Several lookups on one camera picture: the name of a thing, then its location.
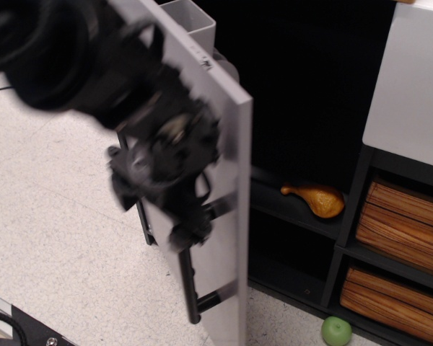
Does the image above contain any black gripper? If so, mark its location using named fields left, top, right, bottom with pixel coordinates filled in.
left=108, top=143, right=217, bottom=252

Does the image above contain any grey toy fridge door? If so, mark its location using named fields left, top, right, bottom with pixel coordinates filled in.
left=115, top=1, right=253, bottom=345

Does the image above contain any black bar door handle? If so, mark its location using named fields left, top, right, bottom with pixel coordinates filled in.
left=178, top=196, right=237, bottom=324

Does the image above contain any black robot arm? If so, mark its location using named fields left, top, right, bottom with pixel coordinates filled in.
left=0, top=1, right=219, bottom=251

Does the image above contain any toy chicken drumstick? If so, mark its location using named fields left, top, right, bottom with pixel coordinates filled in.
left=280, top=184, right=345, bottom=219

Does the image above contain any green toy apple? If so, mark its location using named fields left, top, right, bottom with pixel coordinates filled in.
left=321, top=316, right=353, bottom=346

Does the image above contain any dark grey toy kitchen cabinet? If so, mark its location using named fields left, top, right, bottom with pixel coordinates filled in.
left=198, top=1, right=433, bottom=345

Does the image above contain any upper wooden striped bin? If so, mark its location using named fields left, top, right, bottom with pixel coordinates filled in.
left=356, top=179, right=433, bottom=274

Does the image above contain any wooden striped bin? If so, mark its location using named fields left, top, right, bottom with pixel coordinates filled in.
left=340, top=267, right=433, bottom=345
left=356, top=179, right=433, bottom=274

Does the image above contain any lower wooden striped bin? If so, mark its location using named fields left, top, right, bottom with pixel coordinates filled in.
left=340, top=267, right=433, bottom=345

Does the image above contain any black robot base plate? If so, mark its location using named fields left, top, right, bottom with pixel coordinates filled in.
left=11, top=305, right=75, bottom=346

